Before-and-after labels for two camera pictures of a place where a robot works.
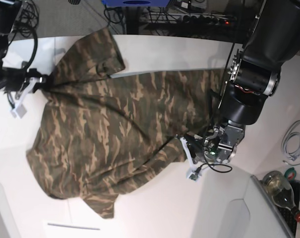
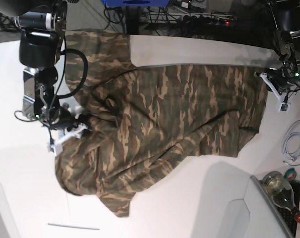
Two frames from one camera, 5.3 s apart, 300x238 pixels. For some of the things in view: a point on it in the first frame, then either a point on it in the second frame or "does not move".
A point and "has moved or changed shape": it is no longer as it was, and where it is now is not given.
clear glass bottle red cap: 282,192 does not move
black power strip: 197,20 does not move
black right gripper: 217,146 -> 280,80
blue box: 141,3 does not move
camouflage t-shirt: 100,133 has moved or changed shape
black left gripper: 12,80 -> 60,118
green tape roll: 290,173 does not move
